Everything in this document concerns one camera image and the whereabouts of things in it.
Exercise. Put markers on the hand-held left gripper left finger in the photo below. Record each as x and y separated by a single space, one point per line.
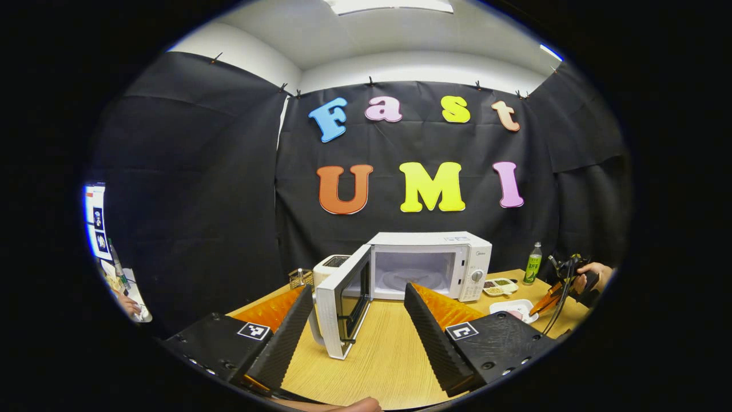
286 343

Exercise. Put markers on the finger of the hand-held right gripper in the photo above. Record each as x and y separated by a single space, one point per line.
546 297

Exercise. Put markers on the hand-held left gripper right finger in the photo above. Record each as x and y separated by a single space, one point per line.
434 343

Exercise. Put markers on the pink meat slice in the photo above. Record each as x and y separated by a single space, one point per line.
514 315

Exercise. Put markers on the white square plate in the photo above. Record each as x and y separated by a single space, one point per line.
503 306

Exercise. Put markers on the white divided dish of beans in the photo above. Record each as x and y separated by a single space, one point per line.
500 286

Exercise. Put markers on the white microwave oven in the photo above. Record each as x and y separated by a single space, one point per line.
429 240

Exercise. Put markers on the green drink bottle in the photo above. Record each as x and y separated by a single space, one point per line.
533 266

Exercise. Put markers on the glass turntable plate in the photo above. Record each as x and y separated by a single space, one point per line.
400 279

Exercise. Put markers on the white toaster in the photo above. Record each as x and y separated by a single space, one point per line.
329 269

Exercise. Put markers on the cluttered white side desk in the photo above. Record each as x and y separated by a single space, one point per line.
134 286

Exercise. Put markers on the black backdrop cloth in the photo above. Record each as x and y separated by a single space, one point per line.
229 171

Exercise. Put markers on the bright computer screen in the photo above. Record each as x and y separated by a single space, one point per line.
97 223

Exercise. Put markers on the small ceiling light panel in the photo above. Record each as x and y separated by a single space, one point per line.
552 52

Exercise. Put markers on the row of black binder clips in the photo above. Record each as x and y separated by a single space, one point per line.
370 82

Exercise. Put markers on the large ceiling light panel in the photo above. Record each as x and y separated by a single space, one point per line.
389 6

